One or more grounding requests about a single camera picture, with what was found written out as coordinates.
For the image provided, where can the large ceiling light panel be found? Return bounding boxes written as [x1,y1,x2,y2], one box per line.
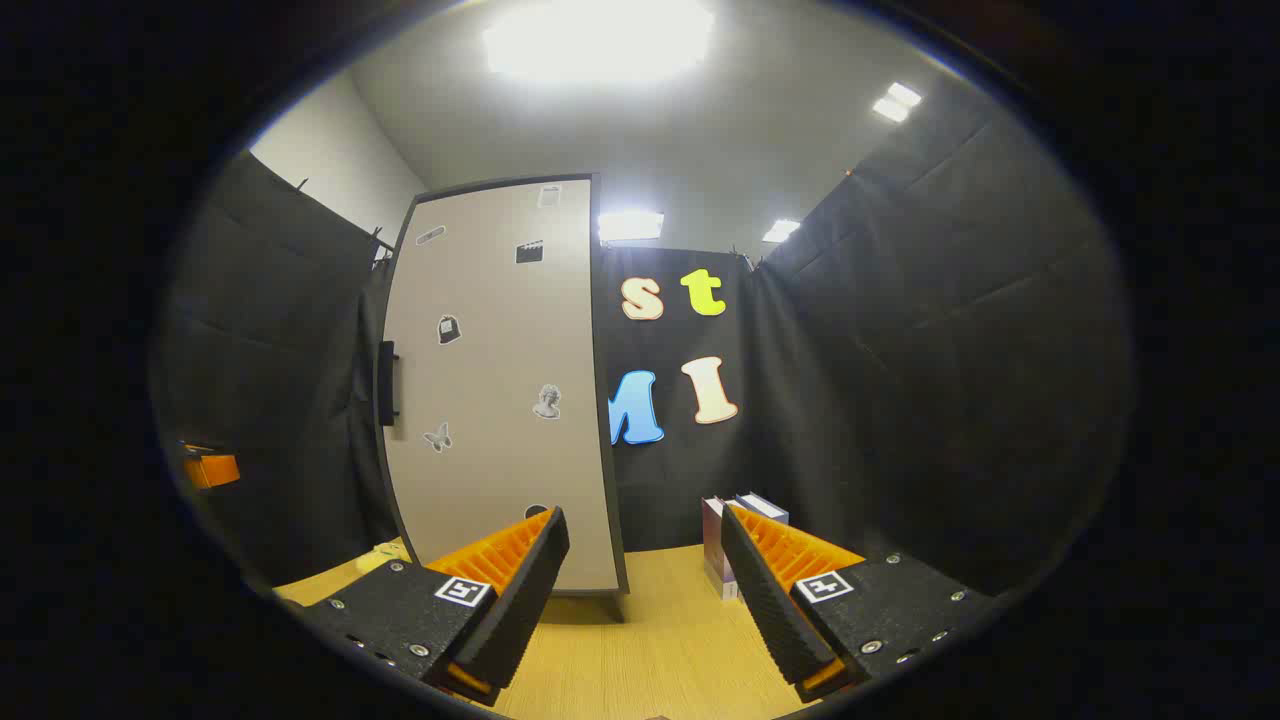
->
[483,0,716,86]

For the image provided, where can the grey cabinet door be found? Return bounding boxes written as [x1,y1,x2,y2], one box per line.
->
[383,178,621,596]

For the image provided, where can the black cabinet door handle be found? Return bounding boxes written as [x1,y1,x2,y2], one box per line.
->
[376,341,401,428]

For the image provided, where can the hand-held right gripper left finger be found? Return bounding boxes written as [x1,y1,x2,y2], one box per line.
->
[300,505,571,708]

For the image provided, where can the double ceiling light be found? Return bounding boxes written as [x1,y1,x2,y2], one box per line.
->
[872,82,923,124]

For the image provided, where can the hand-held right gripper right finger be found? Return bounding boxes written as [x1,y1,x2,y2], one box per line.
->
[720,503,1001,704]

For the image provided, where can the pink white book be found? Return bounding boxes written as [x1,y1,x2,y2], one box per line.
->
[702,497,743,601]

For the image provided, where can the black backdrop cloth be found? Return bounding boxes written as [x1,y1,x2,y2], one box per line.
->
[150,75,1136,601]

